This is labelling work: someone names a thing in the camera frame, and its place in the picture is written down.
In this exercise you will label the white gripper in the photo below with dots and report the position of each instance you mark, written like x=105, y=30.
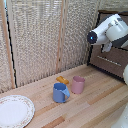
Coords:
x=106, y=47

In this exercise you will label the blue mug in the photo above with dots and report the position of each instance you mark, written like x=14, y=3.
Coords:
x=60, y=93

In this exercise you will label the pink mug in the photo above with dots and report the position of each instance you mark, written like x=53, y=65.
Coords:
x=78, y=86

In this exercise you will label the small yellow block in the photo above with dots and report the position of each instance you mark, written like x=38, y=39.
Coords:
x=62, y=80

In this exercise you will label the wide bamboo screen panel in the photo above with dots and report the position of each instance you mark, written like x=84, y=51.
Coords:
x=33, y=40

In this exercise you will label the white plate with floral rim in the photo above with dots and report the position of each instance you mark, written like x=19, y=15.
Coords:
x=15, y=111

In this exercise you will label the light wooden post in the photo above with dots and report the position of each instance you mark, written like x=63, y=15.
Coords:
x=7, y=43
x=60, y=40

